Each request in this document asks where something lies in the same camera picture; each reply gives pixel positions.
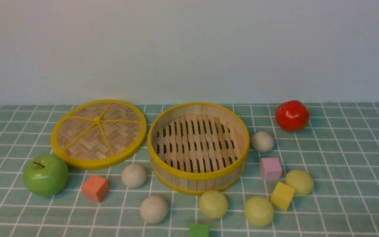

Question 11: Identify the white bun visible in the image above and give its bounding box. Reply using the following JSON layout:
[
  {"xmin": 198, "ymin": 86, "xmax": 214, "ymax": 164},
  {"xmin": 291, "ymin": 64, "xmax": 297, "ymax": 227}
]
[
  {"xmin": 251, "ymin": 131, "xmax": 275, "ymax": 153},
  {"xmin": 121, "ymin": 163, "xmax": 147, "ymax": 188},
  {"xmin": 139, "ymin": 196, "xmax": 169, "ymax": 224}
]

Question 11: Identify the yellow bun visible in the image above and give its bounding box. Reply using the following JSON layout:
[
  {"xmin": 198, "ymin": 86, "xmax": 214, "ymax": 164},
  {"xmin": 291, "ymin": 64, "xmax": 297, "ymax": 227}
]
[
  {"xmin": 244, "ymin": 196, "xmax": 274, "ymax": 227},
  {"xmin": 285, "ymin": 170, "xmax": 314, "ymax": 195},
  {"xmin": 199, "ymin": 190, "xmax": 228, "ymax": 219}
]

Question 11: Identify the green apple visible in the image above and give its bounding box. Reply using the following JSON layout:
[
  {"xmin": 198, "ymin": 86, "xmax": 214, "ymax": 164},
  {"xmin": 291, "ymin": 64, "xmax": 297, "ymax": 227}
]
[{"xmin": 23, "ymin": 154, "xmax": 69, "ymax": 197}]

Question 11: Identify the green checkered tablecloth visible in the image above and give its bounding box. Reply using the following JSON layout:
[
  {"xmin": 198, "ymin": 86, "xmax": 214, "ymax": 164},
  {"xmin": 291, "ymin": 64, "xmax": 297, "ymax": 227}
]
[{"xmin": 0, "ymin": 102, "xmax": 379, "ymax": 237}]

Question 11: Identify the yellow cube block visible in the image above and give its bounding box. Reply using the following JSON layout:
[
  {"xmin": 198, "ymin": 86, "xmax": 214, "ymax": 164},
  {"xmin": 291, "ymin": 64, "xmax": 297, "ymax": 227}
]
[{"xmin": 270, "ymin": 182, "xmax": 295, "ymax": 212}]

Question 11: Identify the orange cube block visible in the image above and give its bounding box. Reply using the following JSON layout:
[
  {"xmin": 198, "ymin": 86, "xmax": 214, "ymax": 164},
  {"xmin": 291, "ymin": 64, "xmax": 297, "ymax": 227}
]
[{"xmin": 81, "ymin": 174, "xmax": 110, "ymax": 203}]

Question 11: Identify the woven bamboo steamer lid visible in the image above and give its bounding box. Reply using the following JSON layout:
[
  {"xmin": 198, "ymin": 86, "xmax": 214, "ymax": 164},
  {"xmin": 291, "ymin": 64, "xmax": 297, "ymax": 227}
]
[{"xmin": 51, "ymin": 99, "xmax": 147, "ymax": 171}]

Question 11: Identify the bamboo steamer tray yellow rim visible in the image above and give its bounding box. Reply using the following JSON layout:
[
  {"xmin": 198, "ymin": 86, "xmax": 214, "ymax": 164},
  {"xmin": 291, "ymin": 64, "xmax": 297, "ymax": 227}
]
[{"xmin": 147, "ymin": 102, "xmax": 250, "ymax": 196}]

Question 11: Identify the red tomato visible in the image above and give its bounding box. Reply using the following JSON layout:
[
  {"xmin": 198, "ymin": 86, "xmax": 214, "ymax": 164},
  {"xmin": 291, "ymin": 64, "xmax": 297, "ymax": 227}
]
[{"xmin": 275, "ymin": 100, "xmax": 310, "ymax": 132}]

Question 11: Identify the green cube block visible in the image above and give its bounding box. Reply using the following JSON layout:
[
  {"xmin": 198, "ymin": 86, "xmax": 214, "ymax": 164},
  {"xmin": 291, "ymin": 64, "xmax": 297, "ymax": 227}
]
[{"xmin": 188, "ymin": 224, "xmax": 210, "ymax": 237}]

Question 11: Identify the pink cube block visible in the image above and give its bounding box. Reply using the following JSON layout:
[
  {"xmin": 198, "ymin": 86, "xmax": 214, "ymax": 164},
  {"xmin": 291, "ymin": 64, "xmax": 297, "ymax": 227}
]
[{"xmin": 260, "ymin": 157, "xmax": 282, "ymax": 181}]

